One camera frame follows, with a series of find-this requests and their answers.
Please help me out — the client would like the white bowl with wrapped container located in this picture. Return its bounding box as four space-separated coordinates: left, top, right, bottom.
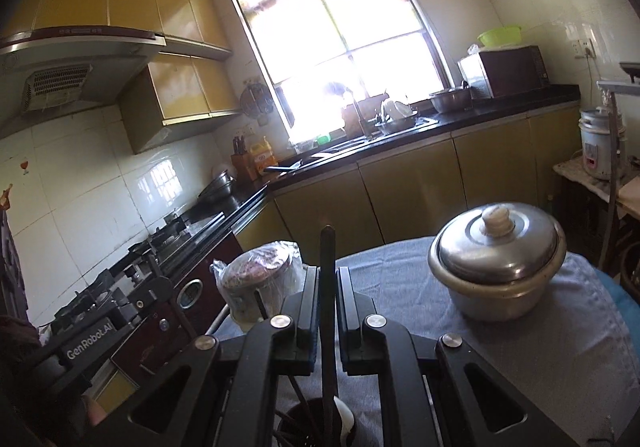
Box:
209 241 306 332

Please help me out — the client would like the steel bowl on counter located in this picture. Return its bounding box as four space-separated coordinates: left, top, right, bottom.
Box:
430 86 472 113

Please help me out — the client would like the black utensil holder cup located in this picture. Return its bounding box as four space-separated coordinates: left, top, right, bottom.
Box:
272 398 358 446

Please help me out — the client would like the blue under cloth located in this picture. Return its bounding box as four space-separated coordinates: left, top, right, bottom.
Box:
596 269 640 331

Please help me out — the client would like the microwave oven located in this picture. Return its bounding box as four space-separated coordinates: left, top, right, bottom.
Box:
458 45 550 100

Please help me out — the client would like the metal shelf rack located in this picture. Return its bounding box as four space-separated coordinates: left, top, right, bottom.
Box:
597 62 639 271

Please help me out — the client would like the range hood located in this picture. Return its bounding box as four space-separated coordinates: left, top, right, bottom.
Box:
1 25 166 120

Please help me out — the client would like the green plastic basin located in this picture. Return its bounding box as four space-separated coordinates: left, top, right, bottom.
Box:
477 25 522 48

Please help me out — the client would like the grey tablecloth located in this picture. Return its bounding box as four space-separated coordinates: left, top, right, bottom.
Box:
214 235 640 447

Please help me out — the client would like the yellow oil bottle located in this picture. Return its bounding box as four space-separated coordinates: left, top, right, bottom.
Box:
250 136 279 176

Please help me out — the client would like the aluminium pot with lid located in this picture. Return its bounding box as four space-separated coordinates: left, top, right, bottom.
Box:
427 203 566 323

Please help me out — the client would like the window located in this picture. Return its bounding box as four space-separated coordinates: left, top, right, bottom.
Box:
232 0 452 144

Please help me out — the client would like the upper yellow cabinet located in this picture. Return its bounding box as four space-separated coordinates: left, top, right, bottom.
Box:
118 52 240 153

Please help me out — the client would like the brown chopstick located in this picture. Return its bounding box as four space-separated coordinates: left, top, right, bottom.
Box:
319 225 336 446

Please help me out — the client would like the gas stove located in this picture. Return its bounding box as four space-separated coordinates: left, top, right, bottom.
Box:
50 212 226 335

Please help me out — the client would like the knife block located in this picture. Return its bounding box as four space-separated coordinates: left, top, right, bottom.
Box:
231 136 258 185

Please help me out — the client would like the dark red oven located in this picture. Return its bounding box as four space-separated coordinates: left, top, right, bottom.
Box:
112 233 242 385

